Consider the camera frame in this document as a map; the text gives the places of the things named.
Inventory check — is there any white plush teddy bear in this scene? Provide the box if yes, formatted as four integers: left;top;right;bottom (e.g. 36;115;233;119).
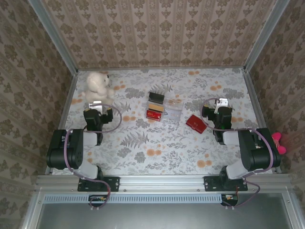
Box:
81;71;115;109

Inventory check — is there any thin aluminium edge rail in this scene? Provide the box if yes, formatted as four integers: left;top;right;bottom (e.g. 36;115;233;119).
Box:
77;66;245;72

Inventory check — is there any pink striped plush doll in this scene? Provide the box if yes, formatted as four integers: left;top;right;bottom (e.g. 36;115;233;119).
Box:
271;132;287;155

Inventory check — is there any aluminium frame post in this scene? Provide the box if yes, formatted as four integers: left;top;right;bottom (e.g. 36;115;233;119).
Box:
243;0;291;73
28;0;79;75

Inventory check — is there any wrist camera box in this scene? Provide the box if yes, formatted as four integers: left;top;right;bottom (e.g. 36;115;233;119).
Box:
215;97;229;113
88;101;105;112

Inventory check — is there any black card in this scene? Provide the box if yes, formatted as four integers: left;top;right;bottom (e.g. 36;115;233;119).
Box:
149;92;165;104

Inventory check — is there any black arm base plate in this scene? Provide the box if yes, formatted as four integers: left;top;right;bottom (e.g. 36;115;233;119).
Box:
203;176;248;192
77;176;120;193

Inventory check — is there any red leather card holder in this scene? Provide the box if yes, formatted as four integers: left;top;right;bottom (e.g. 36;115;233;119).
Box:
185;114;207;134

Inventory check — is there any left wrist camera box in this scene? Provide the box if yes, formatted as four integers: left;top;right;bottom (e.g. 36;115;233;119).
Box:
88;101;105;112

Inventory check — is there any grey metal panel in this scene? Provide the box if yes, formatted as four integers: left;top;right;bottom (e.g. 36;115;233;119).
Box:
35;193;294;229

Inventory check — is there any clear acrylic card stand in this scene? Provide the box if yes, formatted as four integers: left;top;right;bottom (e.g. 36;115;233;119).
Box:
144;92;184;124

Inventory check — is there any gold VIP card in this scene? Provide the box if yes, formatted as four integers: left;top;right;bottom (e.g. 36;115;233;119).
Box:
148;104;164;113

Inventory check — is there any slotted grey cable duct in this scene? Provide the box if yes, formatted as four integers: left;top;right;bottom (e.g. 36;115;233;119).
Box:
44;193;239;204

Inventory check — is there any wide aluminium frame beam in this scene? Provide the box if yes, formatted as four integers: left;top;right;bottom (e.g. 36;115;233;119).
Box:
35;174;293;192

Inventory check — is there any aluminium side rail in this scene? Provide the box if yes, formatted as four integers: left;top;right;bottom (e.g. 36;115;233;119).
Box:
242;68;282;174
45;71;79;175

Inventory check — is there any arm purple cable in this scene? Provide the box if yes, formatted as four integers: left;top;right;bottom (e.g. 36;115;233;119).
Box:
201;97;275;210
62;101;123;210

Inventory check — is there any black connector box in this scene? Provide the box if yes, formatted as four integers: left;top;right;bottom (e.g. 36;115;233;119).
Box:
88;194;108;207
221;194;239;206

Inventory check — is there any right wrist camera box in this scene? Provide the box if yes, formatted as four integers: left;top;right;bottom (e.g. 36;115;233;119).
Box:
215;97;229;113

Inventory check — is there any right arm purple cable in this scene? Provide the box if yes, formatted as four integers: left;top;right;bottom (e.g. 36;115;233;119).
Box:
201;97;275;210

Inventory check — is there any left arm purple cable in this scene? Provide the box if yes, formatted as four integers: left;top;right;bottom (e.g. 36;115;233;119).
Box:
62;101;123;210

